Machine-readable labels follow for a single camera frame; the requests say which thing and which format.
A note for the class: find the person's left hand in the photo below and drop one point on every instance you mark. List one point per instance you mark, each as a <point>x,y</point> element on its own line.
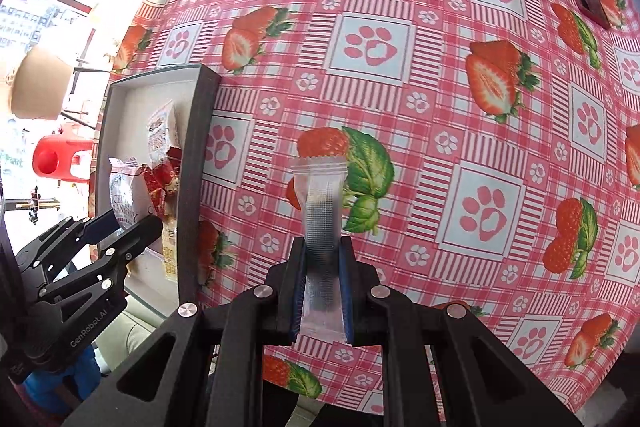
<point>55,382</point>

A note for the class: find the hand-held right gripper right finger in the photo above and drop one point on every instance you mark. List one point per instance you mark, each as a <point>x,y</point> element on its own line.
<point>346,302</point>

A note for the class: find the small red candy packet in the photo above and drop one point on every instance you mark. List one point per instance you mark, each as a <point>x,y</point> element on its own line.
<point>169,172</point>

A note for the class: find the golden snack packet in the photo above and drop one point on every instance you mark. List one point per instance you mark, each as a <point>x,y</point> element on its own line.
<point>170,247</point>

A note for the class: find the light blue snack packet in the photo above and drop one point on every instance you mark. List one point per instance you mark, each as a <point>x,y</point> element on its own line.
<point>125,199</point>

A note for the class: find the red plastic stool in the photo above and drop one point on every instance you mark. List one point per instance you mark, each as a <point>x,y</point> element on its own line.
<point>55,157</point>

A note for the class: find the grey shallow tray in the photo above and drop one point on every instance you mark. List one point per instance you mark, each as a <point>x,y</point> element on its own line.
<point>197,157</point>

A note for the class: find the red checked strawberry tablecloth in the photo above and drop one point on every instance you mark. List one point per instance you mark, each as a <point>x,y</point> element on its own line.
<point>450,107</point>

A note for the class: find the white brown-print snack packet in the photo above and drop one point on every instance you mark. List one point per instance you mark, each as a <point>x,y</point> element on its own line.
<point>161,132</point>

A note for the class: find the red gold-print snack packet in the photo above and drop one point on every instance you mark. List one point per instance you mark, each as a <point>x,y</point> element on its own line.
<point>155,201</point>

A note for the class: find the tan rounded object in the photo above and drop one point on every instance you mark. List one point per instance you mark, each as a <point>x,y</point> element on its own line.
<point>40,82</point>

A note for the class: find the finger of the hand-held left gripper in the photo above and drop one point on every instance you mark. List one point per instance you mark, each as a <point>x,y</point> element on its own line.
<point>137,237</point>
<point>102,224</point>

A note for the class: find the clear snack packet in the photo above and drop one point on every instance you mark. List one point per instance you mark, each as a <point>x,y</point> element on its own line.
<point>320,227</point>

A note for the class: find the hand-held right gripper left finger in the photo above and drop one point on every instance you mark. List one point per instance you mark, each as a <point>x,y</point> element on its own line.
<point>299,292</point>

